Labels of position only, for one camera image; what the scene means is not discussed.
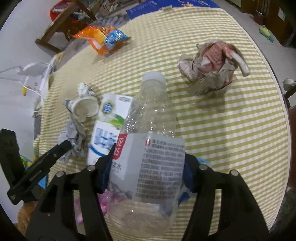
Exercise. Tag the clear plastic water bottle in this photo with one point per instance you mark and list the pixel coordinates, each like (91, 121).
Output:
(150, 162)

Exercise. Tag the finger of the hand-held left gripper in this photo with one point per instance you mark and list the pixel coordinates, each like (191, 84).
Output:
(46, 160)

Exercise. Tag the bag of oranges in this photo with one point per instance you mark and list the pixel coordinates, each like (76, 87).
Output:
(27, 217)

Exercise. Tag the green yellow stuffed turtle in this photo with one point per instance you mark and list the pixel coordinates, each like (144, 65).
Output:
(267, 33)

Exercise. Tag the newspaper ball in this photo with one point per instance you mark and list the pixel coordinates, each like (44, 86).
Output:
(208, 69)

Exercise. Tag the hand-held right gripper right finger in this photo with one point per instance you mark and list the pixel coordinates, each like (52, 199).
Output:
(188, 177)

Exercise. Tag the brown wooden chair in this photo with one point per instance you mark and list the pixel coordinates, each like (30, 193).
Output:
(57, 25)

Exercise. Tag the pink plastic bag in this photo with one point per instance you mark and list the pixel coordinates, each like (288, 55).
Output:
(104, 204)

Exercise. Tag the small blue snack wrapper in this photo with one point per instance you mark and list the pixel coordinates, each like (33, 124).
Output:
(114, 37)

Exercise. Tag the crushed white paper cup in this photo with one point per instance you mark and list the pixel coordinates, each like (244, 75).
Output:
(85, 107)

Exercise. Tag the yellow white checked cloth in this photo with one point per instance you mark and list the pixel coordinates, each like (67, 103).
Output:
(231, 139)

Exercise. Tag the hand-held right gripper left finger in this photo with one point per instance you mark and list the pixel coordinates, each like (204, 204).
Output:
(105, 172)

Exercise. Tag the orange snack packet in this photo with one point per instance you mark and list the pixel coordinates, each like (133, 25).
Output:
(92, 34)

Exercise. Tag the grey crumpled paper ball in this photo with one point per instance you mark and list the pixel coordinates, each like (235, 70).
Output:
(74, 136)

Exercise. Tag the small red floor bin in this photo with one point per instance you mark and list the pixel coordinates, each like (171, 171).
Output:
(258, 17)

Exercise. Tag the white blue milk carton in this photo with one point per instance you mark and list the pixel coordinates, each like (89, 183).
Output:
(104, 139)

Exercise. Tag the blue printed booklet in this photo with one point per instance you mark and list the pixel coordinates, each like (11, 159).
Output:
(148, 7)

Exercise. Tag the brown wooden partition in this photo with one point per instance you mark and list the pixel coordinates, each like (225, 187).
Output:
(277, 14)

